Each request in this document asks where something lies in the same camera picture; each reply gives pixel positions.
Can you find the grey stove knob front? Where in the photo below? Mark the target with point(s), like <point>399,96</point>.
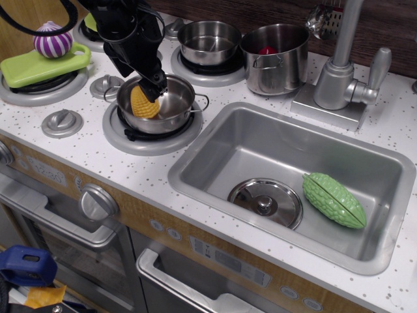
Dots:
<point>62,124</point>

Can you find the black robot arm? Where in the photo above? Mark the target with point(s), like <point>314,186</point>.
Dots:
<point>105,11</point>

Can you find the grey stove knob back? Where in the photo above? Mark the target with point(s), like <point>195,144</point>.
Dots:
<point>171,30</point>

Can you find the steel pan with handles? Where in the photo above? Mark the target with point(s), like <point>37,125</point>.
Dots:
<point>176,106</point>

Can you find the silver toy faucet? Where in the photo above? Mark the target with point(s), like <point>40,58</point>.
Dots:
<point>338,98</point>

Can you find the grey stove knob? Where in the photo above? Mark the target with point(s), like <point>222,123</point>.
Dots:
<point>171,30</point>
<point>62,124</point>
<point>106,87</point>

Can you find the small steel saucepan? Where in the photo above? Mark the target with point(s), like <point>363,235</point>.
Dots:
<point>208,43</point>

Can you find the back right stove burner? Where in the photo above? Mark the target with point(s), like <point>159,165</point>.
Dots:
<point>227,73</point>

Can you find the green toy plate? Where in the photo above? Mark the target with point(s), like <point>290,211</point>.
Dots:
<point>90,22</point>

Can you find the yellow toy corn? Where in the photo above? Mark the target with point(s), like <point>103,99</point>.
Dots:
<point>141,106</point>

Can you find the stove burner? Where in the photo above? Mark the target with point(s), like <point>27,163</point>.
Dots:
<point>114,133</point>
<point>81,34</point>
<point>227,73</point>
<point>42,98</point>

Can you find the green toy cutting board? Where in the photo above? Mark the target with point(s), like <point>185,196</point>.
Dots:
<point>32,67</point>

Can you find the yellow tape piece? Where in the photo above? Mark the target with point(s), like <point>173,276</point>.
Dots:
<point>38,297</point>

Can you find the blue clamp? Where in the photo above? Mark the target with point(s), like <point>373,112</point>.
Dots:
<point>27,266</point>

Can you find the hanging metal utensils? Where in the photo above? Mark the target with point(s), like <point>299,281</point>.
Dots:
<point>324,20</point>

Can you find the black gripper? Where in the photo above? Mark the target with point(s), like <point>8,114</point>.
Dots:
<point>131,42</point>

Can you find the purple striped toy onion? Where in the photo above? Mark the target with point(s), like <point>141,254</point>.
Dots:
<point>53,46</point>

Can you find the green toy bitter gourd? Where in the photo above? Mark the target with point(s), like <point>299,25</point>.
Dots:
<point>333,200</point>

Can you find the back left stove burner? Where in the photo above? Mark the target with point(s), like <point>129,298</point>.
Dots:
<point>81,34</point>

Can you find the silver oven dial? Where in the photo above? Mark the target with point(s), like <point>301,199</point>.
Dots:
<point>96,204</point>

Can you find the front right stove burner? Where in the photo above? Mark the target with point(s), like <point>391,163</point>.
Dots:
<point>114,133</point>

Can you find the red toy in pot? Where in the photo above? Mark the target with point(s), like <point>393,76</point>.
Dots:
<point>267,50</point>

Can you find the silver dishwasher door handle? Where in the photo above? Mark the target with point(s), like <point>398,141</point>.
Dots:
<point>166,293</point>

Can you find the steel pot lid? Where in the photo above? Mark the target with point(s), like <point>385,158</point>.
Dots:
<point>269,198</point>

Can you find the front left stove burner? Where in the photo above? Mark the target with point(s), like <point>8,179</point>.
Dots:
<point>42,98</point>

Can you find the silver dial far left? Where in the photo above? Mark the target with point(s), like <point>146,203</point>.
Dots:
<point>6,157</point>

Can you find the tall steel pot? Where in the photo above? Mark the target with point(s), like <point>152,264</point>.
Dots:
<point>280,73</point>

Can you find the grey stove knob left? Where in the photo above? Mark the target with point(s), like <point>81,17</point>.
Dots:
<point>106,87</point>

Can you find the silver oven door handle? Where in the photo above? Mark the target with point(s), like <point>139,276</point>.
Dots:
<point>32,204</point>

